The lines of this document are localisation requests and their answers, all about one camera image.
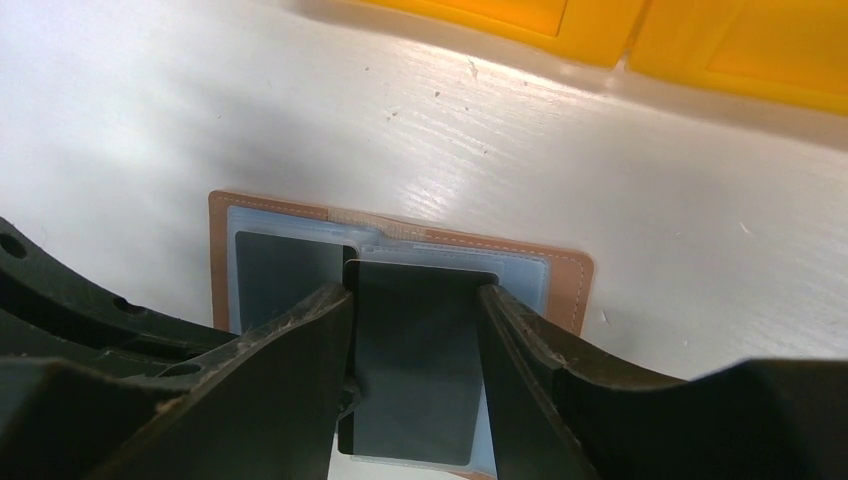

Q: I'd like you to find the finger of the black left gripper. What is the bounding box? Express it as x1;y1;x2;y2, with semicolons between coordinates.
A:
1;220;235;378

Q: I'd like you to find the tan leather card holder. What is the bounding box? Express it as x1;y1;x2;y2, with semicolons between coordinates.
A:
208;190;595;479

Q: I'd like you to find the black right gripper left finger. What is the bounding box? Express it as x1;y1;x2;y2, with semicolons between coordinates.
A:
1;284;353;479

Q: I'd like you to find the black credit card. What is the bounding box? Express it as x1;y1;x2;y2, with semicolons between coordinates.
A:
338;260;499;469
235;231;358;331

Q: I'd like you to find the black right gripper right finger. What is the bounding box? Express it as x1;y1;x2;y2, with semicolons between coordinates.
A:
477;285;847;479

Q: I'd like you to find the yellow three-compartment plastic bin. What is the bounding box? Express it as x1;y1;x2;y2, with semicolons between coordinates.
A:
384;0;847;115

